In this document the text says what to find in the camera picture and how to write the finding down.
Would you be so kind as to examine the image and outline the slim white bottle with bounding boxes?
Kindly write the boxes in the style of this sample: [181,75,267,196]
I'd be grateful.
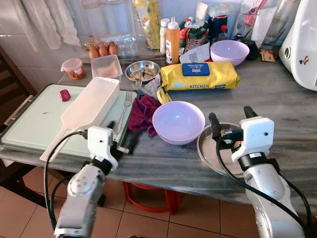
[159,18,170,54]

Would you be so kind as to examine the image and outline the small red object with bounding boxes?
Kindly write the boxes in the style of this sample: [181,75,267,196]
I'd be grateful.
[58,89,71,102]

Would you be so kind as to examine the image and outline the dark wooden chair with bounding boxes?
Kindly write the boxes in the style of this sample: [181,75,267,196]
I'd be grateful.
[0,47,25,124]

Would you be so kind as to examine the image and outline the yellow kitchen wipes pack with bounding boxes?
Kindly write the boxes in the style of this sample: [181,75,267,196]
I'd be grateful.
[159,61,241,91]

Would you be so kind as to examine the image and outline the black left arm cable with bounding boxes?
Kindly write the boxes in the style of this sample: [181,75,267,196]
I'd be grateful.
[44,130,89,234]

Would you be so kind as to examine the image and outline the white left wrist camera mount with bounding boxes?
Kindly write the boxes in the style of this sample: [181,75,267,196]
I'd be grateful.
[87,126,119,172]

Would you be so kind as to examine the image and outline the maroon cloth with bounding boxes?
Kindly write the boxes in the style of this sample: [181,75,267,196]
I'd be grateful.
[128,94,161,137]

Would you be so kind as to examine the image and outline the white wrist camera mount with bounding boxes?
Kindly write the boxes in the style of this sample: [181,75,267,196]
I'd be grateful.
[233,117,275,164]
[87,126,119,172]

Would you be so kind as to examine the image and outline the red plastic stool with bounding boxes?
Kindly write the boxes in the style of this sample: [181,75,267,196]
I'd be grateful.
[123,181,181,215]

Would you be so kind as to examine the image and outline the lilac plastic bowl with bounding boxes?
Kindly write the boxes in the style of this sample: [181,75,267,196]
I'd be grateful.
[210,40,250,66]
[152,101,206,145]

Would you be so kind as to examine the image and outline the round metal plate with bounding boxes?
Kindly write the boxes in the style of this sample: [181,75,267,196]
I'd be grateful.
[197,122,248,178]

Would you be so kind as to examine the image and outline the pale green cutting board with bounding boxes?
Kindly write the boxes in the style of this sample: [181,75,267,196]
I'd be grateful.
[0,83,134,160]

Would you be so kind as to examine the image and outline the clear plastic food container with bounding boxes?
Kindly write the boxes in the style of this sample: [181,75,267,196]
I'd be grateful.
[91,55,123,80]

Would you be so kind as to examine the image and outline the orange sauce bottle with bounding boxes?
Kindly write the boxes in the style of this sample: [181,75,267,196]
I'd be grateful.
[165,17,181,65]

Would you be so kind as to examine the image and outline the small orange packet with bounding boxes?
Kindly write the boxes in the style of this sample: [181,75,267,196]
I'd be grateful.
[261,49,276,62]

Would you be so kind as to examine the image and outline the long white plastic tray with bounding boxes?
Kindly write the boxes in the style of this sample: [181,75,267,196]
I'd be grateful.
[40,77,120,162]

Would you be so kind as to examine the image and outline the white paper packet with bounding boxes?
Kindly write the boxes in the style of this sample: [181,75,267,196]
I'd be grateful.
[179,44,211,64]

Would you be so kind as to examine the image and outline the white hanging cloth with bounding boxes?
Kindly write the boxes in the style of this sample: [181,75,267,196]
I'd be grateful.
[20,0,82,50]

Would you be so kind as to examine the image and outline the dark blue jar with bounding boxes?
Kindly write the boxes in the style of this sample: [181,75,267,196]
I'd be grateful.
[208,15,228,43]

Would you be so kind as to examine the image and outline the white kitchen appliance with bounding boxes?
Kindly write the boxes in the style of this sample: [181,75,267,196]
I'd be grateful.
[278,0,317,91]

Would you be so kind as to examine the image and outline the small metal bowl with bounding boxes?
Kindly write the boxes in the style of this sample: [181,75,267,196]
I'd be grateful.
[125,60,161,82]

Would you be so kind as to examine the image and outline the yellow banana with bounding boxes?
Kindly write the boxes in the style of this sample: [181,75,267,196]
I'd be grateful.
[157,87,173,105]

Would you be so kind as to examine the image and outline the dark printed snack packet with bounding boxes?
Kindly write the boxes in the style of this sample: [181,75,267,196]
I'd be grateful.
[179,17,211,53]

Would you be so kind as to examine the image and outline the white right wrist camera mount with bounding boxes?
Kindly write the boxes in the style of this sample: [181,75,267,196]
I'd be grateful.
[233,117,275,164]

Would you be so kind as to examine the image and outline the grey marble top table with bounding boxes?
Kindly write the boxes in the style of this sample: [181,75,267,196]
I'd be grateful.
[0,55,317,209]

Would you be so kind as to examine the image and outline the clear plastic bags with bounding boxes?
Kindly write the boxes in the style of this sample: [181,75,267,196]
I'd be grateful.
[233,0,298,50]

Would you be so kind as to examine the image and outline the small jar with pink lid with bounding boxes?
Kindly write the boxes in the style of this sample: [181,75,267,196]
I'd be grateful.
[61,59,86,80]

